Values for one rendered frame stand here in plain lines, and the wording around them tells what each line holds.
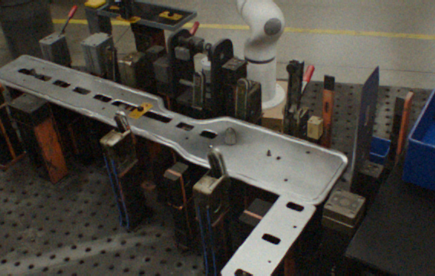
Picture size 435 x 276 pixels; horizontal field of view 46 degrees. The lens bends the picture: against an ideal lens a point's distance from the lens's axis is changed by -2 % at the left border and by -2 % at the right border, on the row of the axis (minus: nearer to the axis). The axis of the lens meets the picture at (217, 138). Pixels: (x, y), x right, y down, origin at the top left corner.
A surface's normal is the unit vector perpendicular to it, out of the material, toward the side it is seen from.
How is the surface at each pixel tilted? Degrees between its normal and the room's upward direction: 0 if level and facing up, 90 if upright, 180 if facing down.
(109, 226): 0
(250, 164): 0
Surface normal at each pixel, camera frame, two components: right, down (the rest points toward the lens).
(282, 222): -0.07, -0.79
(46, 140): 0.83, 0.29
